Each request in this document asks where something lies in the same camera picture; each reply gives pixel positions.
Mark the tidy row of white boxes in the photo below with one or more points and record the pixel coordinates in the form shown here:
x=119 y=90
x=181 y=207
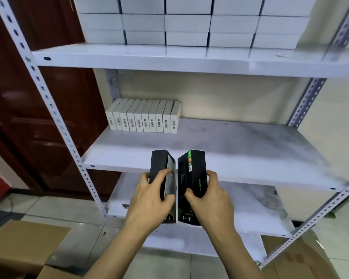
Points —
x=192 y=20

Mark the white metal shelving rack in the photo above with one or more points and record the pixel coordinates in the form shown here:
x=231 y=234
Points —
x=221 y=148

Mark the dark wooden door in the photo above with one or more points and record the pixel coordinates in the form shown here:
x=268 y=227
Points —
x=23 y=113

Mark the row of slim white boxes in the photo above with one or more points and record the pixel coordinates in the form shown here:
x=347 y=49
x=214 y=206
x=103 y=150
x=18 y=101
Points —
x=142 y=116

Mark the person's left forearm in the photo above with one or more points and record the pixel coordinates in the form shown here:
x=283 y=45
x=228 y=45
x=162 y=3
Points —
x=119 y=258

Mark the slim black green-label box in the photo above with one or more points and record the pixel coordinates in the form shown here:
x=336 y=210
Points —
x=160 y=162
x=192 y=165

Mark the small printed brown carton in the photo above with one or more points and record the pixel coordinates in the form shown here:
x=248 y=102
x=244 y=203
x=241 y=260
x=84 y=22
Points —
x=23 y=247

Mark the person's left hand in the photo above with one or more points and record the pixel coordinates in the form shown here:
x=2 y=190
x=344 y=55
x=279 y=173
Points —
x=148 y=206

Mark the person's right hand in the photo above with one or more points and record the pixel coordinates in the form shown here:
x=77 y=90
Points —
x=212 y=206

